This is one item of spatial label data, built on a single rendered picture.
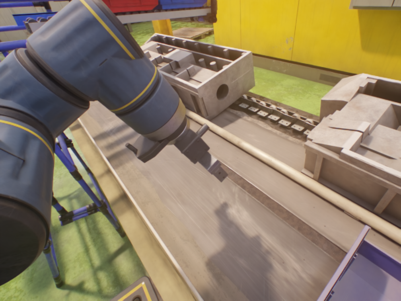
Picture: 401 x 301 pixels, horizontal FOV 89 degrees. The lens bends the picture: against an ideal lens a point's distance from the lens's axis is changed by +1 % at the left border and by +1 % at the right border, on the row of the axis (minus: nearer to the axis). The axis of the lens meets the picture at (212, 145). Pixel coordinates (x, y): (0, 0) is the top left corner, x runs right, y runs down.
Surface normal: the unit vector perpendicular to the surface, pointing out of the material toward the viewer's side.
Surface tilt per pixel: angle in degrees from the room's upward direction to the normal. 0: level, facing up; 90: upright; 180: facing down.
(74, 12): 40
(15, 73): 48
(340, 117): 10
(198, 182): 0
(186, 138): 24
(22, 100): 75
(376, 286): 29
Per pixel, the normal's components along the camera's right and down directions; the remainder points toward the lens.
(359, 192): -0.73, 0.60
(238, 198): -0.11, -0.76
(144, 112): 0.31, 0.66
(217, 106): 0.64, 0.43
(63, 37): 0.10, 0.06
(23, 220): 0.97, -0.06
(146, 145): -0.45, -0.53
